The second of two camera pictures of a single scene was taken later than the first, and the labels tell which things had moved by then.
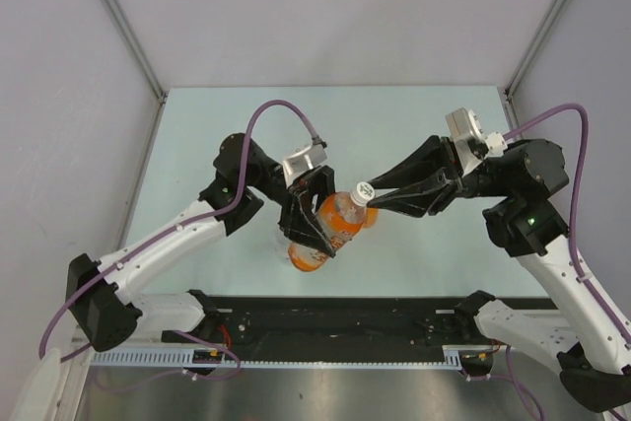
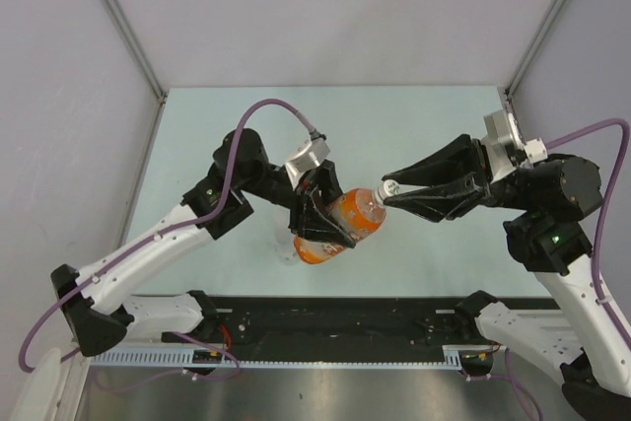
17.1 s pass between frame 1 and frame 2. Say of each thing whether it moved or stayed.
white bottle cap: moved
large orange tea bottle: moved
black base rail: stayed
